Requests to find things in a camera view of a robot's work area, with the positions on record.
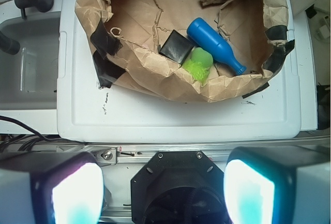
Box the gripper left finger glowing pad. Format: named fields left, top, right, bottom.
left=1, top=152, right=104, bottom=223

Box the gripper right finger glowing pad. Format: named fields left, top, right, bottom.
left=223, top=146, right=330, bottom=223

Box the blue plastic bottle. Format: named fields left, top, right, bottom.
left=187, top=18, right=246, bottom=76

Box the white plastic bin lid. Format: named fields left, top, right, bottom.
left=57, top=0, right=302, bottom=144

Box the clear plastic bin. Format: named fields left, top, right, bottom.
left=1, top=12, right=60, bottom=110

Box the green plush toy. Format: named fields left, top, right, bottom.
left=182, top=47, right=214, bottom=84

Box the black square box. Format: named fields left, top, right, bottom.
left=158, top=30, right=194, bottom=65

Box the brown paper bag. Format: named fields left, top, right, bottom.
left=75, top=0, right=295, bottom=102

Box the silver corner bracket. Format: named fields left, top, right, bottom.
left=92, top=147, right=117, bottom=167

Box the aluminium extrusion rail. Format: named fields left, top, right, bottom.
left=56, top=135, right=330, bottom=163

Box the black cable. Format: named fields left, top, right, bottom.
left=0, top=115, right=62, bottom=142

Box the black octagonal mount plate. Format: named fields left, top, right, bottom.
left=130, top=151, right=231, bottom=223

